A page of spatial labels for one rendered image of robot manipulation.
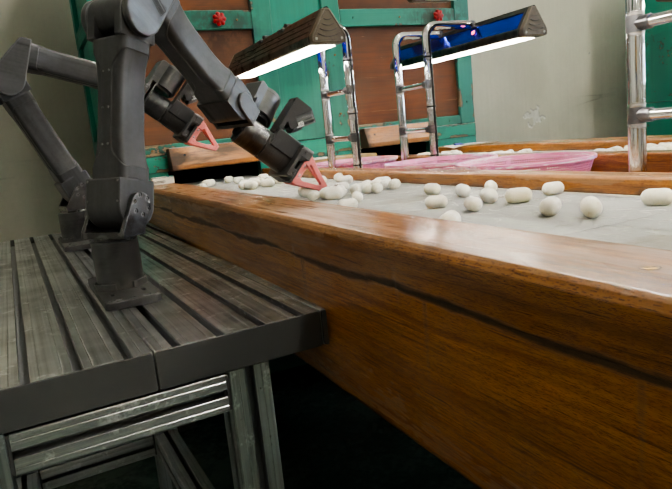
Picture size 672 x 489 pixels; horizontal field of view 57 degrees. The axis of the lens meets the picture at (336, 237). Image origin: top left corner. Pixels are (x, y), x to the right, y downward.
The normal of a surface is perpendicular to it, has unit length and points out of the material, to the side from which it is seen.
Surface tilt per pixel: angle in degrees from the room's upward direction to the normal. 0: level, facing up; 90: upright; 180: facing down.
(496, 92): 90
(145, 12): 90
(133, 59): 102
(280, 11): 90
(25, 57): 90
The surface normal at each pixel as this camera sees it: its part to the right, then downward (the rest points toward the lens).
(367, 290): -0.89, 0.16
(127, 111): 0.86, -0.01
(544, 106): 0.47, 0.10
